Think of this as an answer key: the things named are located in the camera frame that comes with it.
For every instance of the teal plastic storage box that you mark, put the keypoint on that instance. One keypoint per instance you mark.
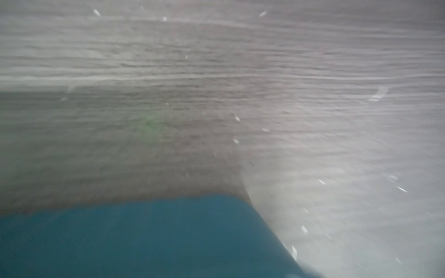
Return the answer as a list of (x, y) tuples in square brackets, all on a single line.
[(212, 236)]

